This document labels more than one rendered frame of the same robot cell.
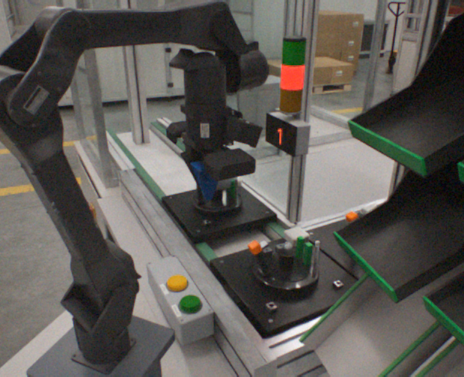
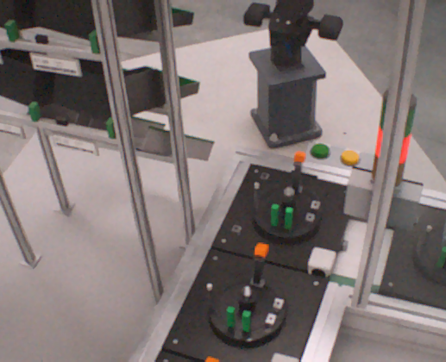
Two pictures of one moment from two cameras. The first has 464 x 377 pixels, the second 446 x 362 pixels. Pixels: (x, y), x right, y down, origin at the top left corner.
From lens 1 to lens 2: 1.55 m
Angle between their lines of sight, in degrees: 100
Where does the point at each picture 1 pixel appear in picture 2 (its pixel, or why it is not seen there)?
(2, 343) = not seen: outside the picture
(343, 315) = (193, 150)
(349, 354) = not seen: hidden behind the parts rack
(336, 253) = (268, 271)
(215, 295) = (317, 173)
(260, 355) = (242, 157)
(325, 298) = (235, 214)
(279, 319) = (252, 176)
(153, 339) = (273, 76)
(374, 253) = not seen: hidden behind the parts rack
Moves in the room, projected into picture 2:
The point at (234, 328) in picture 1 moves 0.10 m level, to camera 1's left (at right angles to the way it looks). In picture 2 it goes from (274, 158) to (305, 136)
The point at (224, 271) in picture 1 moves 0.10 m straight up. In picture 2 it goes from (333, 185) to (336, 151)
